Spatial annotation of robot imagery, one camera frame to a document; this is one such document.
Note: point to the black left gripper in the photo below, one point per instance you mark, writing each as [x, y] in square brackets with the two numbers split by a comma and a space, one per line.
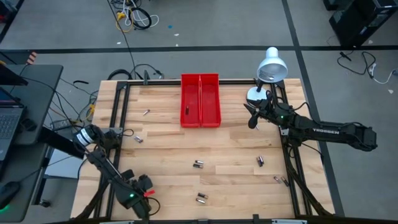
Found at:
[135, 203]

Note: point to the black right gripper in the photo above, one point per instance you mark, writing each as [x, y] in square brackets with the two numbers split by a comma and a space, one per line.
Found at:
[276, 113]

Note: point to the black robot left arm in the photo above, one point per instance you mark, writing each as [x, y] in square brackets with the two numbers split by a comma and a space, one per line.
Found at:
[104, 163]

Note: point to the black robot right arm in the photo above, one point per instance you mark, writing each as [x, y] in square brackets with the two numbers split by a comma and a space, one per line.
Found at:
[326, 131]

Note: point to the small red tag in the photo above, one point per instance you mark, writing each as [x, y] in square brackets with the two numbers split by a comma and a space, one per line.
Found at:
[149, 193]

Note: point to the white desk lamp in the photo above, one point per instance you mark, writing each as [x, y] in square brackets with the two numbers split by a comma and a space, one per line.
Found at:
[272, 67]

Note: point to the white flat board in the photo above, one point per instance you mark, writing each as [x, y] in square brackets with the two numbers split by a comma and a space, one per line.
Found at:
[62, 168]

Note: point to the black caster wheel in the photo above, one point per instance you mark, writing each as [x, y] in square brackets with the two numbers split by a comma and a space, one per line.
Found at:
[45, 203]

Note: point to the black power adapter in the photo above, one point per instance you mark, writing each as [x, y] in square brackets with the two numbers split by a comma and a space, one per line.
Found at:
[60, 124]

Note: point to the black computer mouse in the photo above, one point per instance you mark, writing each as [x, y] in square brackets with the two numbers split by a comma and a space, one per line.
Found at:
[9, 191]

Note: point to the small black device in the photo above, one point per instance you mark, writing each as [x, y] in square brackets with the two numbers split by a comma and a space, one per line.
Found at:
[28, 124]

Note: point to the black computer tower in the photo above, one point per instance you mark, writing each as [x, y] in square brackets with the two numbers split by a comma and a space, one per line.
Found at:
[357, 21]

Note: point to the black side desk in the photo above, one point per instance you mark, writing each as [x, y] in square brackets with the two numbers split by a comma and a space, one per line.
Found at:
[43, 90]

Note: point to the grey laptop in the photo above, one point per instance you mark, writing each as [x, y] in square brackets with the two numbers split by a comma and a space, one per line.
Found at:
[9, 124]

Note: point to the black flat screen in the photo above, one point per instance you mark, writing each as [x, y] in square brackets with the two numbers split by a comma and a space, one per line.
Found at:
[9, 77]

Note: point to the orange striped marker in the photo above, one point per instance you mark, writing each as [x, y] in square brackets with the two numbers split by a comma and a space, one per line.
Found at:
[32, 58]

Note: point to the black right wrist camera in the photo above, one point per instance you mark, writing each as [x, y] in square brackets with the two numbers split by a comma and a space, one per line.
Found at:
[268, 104]

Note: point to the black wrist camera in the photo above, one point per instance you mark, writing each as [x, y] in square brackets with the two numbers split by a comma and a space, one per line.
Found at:
[145, 182]
[268, 104]

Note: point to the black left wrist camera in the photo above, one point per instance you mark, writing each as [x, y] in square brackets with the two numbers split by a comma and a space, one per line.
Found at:
[145, 182]

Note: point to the white edge bracket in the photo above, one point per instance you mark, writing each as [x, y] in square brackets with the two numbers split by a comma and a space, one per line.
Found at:
[289, 221]
[118, 222]

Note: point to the black aluminium table frame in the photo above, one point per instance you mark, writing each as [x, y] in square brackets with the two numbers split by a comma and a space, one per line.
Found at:
[236, 81]

